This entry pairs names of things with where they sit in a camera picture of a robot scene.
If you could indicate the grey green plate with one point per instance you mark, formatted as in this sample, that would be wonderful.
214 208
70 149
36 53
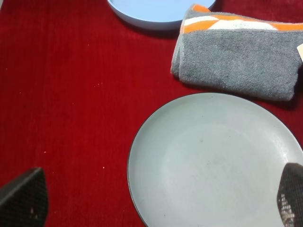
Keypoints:
210 160

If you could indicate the grey orange folded towel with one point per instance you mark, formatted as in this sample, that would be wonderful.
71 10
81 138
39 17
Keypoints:
238 54

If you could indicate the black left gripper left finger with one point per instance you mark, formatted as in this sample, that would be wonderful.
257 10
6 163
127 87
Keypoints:
24 200

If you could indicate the red velvet tablecloth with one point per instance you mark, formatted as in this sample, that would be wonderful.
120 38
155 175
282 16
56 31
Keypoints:
76 85

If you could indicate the beige paper towel tag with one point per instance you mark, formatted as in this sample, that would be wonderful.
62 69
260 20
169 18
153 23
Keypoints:
300 51

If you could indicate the deep light blue plate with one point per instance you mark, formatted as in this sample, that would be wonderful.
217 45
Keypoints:
159 15

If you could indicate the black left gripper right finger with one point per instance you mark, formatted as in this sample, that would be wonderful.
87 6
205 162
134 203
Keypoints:
290 195

